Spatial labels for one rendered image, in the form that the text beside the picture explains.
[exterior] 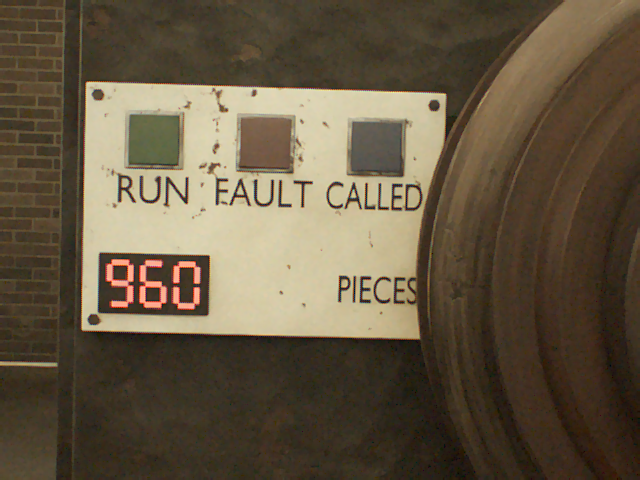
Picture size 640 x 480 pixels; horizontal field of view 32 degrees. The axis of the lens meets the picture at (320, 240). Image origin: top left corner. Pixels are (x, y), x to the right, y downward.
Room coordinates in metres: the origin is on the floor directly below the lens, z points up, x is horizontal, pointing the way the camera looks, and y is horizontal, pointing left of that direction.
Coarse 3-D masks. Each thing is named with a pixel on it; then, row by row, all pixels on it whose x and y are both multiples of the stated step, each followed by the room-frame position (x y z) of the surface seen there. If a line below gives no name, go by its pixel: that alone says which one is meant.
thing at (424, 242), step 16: (560, 0) 0.74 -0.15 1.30; (544, 16) 0.74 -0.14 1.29; (528, 32) 0.74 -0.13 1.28; (512, 48) 0.74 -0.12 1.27; (496, 64) 0.74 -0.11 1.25; (480, 96) 0.74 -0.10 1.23; (464, 112) 0.74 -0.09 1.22; (464, 128) 0.74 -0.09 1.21; (448, 144) 0.74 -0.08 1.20; (448, 160) 0.74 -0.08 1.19; (432, 176) 0.74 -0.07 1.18; (432, 192) 0.74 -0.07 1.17; (432, 208) 0.74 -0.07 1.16; (432, 224) 0.74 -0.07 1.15; (416, 272) 0.74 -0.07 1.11; (416, 288) 0.74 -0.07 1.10; (416, 304) 0.74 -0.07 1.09; (432, 368) 0.74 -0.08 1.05; (432, 384) 0.74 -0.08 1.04; (448, 416) 0.74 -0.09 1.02
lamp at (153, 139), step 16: (144, 128) 0.79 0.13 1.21; (160, 128) 0.79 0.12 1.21; (176, 128) 0.79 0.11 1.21; (128, 144) 0.79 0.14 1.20; (144, 144) 0.79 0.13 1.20; (160, 144) 0.79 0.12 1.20; (176, 144) 0.79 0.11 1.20; (128, 160) 0.79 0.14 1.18; (144, 160) 0.79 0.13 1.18; (160, 160) 0.79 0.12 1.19; (176, 160) 0.79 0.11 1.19
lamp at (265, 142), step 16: (256, 128) 0.80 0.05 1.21; (272, 128) 0.80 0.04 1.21; (288, 128) 0.80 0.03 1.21; (256, 144) 0.80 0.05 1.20; (272, 144) 0.80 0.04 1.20; (288, 144) 0.80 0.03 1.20; (240, 160) 0.80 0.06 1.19; (256, 160) 0.80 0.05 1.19; (272, 160) 0.80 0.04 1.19; (288, 160) 0.80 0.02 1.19
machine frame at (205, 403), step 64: (64, 0) 0.90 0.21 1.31; (128, 0) 0.82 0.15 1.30; (192, 0) 0.82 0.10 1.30; (256, 0) 0.82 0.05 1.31; (320, 0) 0.82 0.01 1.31; (384, 0) 0.82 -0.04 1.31; (448, 0) 0.82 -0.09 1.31; (512, 0) 0.83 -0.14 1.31; (64, 64) 0.90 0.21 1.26; (128, 64) 0.82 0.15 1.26; (192, 64) 0.82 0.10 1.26; (256, 64) 0.82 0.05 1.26; (320, 64) 0.82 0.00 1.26; (384, 64) 0.82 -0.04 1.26; (448, 64) 0.82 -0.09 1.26; (64, 128) 0.90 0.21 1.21; (448, 128) 0.82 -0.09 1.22; (64, 192) 0.90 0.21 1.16; (64, 256) 0.90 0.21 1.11; (64, 320) 0.90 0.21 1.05; (64, 384) 0.90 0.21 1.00; (128, 384) 0.82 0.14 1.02; (192, 384) 0.82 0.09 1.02; (256, 384) 0.82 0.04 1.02; (320, 384) 0.82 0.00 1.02; (384, 384) 0.82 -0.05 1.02; (64, 448) 0.90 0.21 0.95; (128, 448) 0.82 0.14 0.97; (192, 448) 0.82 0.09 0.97; (256, 448) 0.82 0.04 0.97; (320, 448) 0.82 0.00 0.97; (384, 448) 0.82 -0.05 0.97; (448, 448) 0.83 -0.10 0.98
